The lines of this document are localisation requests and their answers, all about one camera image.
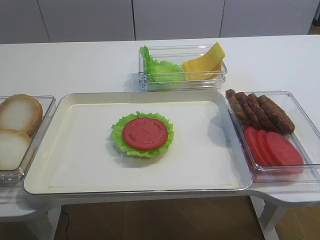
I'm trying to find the white paper tray liner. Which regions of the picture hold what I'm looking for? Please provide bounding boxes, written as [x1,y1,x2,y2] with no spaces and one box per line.
[50,101,235,191]

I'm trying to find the bread bun slice front left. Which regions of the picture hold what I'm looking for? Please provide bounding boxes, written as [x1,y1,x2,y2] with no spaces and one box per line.
[0,128,31,171]

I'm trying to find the clear bun container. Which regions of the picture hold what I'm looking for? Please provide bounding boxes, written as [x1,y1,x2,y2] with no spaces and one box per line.
[0,95,56,185]

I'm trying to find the brown meat patty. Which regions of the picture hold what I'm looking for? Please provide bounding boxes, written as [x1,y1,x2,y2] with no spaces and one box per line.
[225,89,251,130]
[235,92,263,130]
[257,95,295,134]
[247,93,278,132]

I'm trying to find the red tomato slice left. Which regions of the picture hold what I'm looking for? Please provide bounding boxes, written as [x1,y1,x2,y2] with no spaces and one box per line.
[244,126,267,166]

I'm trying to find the bread bun slice rear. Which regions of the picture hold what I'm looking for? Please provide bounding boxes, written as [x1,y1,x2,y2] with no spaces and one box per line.
[0,94,43,137]

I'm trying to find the green lettuce leaf on tray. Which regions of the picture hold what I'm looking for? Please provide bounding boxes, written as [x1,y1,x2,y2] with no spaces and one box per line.
[111,111,175,158]

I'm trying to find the yellow cheese slice stack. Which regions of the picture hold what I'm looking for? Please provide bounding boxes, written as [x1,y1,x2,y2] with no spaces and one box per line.
[182,42,225,81]

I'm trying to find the red tomato slice middle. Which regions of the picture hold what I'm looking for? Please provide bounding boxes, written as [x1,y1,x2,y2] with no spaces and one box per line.
[256,129,278,166]

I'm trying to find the clear patty tomato container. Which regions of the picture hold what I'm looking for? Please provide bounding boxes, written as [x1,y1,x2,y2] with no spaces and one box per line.
[227,91,320,183]

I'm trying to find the red tomato slice right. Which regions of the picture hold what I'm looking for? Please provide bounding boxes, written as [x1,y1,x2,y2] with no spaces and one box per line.
[265,131,304,174]

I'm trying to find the clear lettuce cheese container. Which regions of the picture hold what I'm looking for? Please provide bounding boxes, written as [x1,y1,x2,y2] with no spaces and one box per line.
[138,45,228,92]

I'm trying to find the bread bun slice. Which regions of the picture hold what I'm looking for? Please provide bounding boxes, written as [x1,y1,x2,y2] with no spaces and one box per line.
[0,94,43,137]
[0,128,31,171]

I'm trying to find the red tomato slice on tray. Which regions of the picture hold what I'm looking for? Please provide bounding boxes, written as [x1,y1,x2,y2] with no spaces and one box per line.
[122,117,169,151]

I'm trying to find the green lettuce leaves in container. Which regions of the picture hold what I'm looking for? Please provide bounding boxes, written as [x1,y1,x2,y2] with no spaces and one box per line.
[139,46,185,83]

